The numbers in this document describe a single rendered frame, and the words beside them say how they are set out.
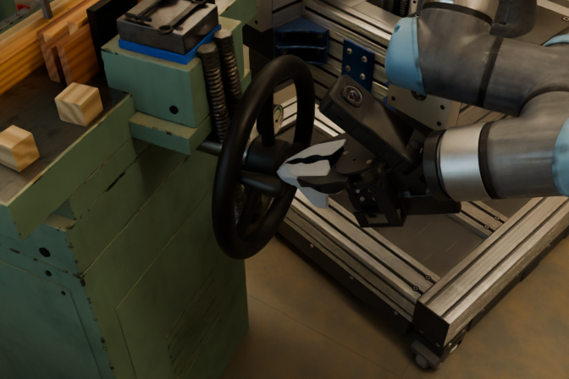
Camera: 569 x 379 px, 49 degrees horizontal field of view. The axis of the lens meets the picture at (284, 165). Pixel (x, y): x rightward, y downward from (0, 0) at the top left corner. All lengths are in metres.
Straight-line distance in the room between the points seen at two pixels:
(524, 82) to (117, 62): 0.49
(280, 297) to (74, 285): 0.89
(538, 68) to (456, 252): 0.98
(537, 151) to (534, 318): 1.24
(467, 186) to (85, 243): 0.50
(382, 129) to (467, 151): 0.09
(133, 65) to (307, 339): 1.00
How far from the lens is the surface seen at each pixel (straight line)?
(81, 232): 0.85
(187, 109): 0.81
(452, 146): 0.61
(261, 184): 0.73
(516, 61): 0.66
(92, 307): 0.94
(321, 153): 0.71
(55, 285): 0.95
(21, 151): 0.76
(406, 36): 0.67
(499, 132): 0.60
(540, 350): 1.74
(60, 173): 0.78
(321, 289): 1.73
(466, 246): 1.61
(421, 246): 1.58
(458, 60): 0.66
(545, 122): 0.59
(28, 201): 0.75
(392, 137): 0.63
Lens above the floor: 1.37
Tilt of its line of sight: 41 degrees down
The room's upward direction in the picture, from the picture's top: straight up
